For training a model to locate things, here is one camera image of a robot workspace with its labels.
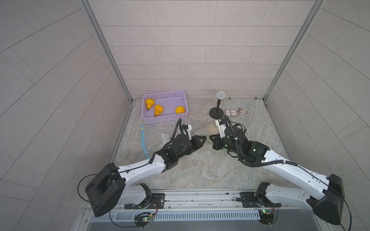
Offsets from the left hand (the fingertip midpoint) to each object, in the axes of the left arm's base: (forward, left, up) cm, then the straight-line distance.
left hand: (209, 138), depth 75 cm
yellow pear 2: (+38, +41, -13) cm, 58 cm away
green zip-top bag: (+10, +2, -10) cm, 14 cm away
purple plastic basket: (+36, +29, -15) cm, 49 cm away
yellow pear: (+30, +17, -12) cm, 37 cm away
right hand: (-1, +1, +1) cm, 1 cm away
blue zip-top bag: (+10, +33, -17) cm, 38 cm away
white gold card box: (+30, -20, -15) cm, 39 cm away
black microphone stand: (+30, -10, -15) cm, 35 cm away
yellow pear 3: (+31, +34, -14) cm, 48 cm away
